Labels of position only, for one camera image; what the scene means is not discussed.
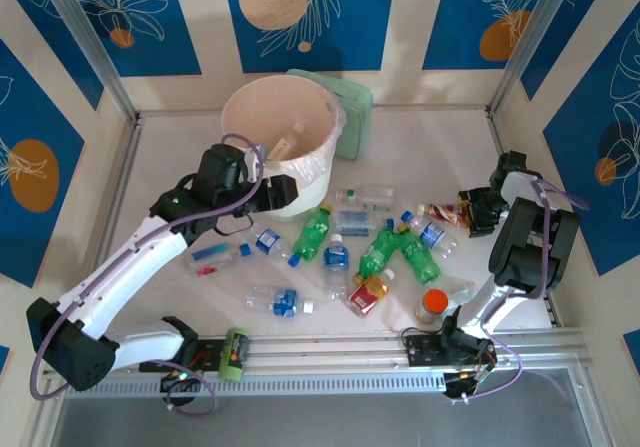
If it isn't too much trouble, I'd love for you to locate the brown label bottle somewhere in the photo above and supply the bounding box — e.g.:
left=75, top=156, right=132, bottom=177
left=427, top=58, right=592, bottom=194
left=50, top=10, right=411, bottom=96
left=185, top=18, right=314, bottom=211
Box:
left=417, top=201, right=471, bottom=226

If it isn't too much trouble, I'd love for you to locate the green tape roll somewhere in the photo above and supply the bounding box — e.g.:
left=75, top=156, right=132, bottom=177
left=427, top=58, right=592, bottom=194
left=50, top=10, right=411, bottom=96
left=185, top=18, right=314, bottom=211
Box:
left=217, top=327, right=251, bottom=382

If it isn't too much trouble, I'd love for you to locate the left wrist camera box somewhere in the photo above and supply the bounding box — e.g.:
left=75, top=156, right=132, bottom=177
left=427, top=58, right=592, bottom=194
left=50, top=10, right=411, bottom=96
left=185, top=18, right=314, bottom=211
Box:
left=246, top=146, right=270, bottom=181

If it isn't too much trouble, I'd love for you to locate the grey slotted cable duct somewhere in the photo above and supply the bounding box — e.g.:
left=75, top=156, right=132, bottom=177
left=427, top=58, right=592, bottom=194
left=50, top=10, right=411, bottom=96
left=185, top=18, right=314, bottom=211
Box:
left=62, top=372, right=447, bottom=399

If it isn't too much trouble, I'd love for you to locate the orange cap bottle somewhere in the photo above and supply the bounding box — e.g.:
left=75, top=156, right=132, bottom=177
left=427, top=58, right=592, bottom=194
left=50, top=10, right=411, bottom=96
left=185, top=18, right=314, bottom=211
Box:
left=414, top=288, right=450, bottom=325

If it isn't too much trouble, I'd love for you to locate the beige label bottle white cap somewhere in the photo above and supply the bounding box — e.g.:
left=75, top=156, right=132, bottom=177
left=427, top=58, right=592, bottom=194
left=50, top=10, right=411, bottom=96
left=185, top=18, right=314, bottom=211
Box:
left=267, top=122, right=307, bottom=162

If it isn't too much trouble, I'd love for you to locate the white plastic bucket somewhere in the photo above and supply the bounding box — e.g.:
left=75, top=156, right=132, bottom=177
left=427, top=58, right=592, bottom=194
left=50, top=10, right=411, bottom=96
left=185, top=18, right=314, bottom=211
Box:
left=221, top=73, right=341, bottom=221

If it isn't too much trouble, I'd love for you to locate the long aluminium base rail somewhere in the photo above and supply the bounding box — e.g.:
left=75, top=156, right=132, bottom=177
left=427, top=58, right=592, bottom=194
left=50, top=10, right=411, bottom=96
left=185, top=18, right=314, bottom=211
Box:
left=43, top=334, right=586, bottom=379

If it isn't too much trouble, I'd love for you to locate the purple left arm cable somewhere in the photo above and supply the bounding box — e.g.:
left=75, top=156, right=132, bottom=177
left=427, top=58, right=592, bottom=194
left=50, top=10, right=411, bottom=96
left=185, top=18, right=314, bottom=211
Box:
left=28, top=133, right=269, bottom=417

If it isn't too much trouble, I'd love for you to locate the clear bottle green label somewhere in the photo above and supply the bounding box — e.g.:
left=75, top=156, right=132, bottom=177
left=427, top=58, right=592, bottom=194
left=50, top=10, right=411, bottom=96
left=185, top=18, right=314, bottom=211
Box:
left=334, top=185, right=396, bottom=213

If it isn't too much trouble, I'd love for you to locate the clear bottle blue cap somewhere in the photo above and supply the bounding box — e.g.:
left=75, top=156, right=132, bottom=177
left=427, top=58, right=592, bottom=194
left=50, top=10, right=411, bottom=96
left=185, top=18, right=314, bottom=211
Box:
left=182, top=243, right=252, bottom=279

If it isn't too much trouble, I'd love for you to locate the green Sprite bottle yellow cap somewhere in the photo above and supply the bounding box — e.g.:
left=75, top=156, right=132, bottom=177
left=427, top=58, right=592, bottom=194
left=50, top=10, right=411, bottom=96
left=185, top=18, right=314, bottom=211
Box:
left=353, top=226, right=401, bottom=284
left=397, top=222, right=445, bottom=286
left=290, top=205, right=335, bottom=267

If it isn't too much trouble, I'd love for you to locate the black controller board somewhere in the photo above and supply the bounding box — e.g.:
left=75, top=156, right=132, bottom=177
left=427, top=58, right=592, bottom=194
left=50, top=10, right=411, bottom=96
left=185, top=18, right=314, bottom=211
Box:
left=443, top=366, right=494, bottom=401
left=159, top=370, right=201, bottom=394

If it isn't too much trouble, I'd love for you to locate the blue label bottle white cap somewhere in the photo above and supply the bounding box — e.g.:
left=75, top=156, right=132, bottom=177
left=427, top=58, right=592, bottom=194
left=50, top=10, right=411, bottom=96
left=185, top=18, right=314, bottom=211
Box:
left=322, top=233, right=350, bottom=301
left=244, top=284, right=316, bottom=318

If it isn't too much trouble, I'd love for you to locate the clear plastic bin liner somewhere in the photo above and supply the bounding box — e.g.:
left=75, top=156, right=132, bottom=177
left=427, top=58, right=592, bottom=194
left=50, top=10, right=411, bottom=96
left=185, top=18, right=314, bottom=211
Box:
left=214, top=74, right=349, bottom=191

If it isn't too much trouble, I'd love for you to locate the crumpled clear plastic bottle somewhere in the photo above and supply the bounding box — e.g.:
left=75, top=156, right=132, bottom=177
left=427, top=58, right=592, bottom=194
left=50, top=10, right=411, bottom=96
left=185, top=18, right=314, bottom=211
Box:
left=447, top=280, right=479, bottom=311

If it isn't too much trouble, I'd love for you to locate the pale green plastic lid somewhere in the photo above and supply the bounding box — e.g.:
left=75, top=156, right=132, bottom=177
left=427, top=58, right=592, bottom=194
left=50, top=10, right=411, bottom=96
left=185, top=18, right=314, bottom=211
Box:
left=285, top=68, right=375, bottom=162

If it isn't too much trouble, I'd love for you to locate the thin aluminium rail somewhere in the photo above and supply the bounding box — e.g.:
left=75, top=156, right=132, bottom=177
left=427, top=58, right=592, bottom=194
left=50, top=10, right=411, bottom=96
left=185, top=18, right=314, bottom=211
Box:
left=134, top=108, right=494, bottom=119

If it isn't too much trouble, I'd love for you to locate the red gold tea bottle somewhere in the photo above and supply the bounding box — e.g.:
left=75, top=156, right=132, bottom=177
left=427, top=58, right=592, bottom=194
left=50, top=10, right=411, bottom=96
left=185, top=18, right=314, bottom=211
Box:
left=344, top=269, right=399, bottom=319

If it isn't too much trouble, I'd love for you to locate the clear bottle pale blue label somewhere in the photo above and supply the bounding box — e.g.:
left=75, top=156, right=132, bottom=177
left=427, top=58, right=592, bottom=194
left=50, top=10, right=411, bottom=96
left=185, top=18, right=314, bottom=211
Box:
left=333, top=209, right=396, bottom=238

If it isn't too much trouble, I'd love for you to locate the aluminium frame post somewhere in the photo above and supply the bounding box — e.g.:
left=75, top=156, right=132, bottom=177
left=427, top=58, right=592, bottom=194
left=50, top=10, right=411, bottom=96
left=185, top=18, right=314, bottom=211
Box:
left=37, top=0, right=139, bottom=123
left=487, top=0, right=581, bottom=118

